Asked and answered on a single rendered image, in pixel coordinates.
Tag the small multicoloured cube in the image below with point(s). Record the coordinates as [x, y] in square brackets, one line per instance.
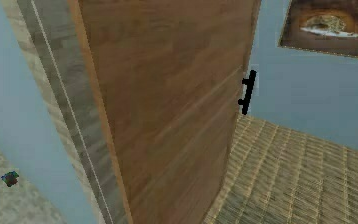
[10, 178]

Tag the brown wooden room door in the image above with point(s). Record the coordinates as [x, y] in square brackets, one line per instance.
[167, 110]

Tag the brown framed wall picture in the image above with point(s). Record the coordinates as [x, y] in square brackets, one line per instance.
[327, 28]

